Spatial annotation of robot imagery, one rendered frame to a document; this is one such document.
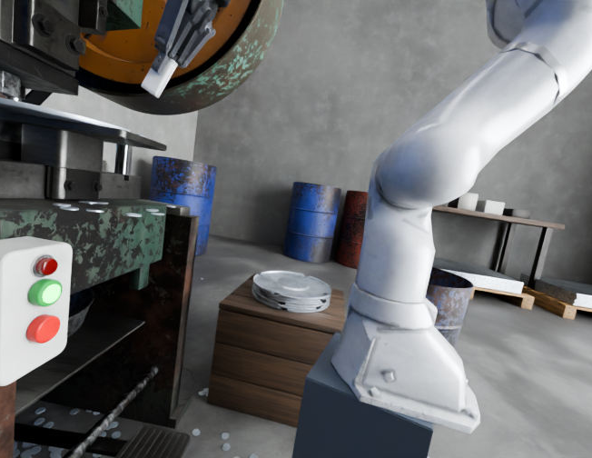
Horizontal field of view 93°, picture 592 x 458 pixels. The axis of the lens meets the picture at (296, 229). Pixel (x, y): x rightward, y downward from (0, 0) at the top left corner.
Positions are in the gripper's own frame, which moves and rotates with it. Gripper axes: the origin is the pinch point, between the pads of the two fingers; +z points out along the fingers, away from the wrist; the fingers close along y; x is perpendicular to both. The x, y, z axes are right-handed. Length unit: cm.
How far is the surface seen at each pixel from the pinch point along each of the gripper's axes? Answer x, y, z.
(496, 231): -255, 327, -97
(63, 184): 2.4, -4.0, 25.1
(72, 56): 18.3, 3.0, 6.1
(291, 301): -48, 36, 33
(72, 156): 4.5, -2.6, 20.5
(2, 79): 23.5, -1.1, 16.4
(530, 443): -145, 44, 30
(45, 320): -19.1, -24.4, 28.8
